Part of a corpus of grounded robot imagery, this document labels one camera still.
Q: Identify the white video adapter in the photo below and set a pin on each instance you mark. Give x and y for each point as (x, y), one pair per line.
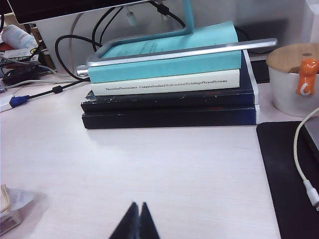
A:
(5, 103)

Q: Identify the printed cardboard box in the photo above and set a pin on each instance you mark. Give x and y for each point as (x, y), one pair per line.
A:
(17, 54)

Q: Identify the black computer mouse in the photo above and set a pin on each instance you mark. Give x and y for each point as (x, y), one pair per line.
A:
(20, 74)

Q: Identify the black AOC monitor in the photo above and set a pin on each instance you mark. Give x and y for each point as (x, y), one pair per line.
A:
(62, 10)

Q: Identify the silver and teal monitor stand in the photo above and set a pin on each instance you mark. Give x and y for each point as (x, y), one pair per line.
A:
(188, 15)

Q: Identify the tissue packet with purple print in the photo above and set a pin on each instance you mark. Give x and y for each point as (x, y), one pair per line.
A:
(15, 211)

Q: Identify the white desk partition panel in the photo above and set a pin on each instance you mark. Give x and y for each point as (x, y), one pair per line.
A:
(62, 27)

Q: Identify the white plastic bottle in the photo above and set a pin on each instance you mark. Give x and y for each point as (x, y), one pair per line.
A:
(17, 36)

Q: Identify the white paperback book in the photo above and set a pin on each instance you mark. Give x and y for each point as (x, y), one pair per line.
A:
(149, 87)

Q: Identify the white ceramic mug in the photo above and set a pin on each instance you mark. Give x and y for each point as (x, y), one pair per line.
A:
(281, 94)

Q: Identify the orange cat figurine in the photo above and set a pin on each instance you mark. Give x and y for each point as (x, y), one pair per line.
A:
(306, 74)

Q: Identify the round wooden mug lid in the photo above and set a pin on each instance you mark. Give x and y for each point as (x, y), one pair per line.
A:
(284, 58)

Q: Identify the black mouse pad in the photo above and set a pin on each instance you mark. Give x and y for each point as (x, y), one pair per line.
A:
(281, 174)

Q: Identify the teal paperback book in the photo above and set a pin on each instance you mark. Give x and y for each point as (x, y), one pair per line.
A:
(162, 69)

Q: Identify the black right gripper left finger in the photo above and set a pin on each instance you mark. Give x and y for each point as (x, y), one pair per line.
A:
(128, 224)

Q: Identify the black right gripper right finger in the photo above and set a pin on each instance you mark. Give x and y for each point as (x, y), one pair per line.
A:
(148, 224)

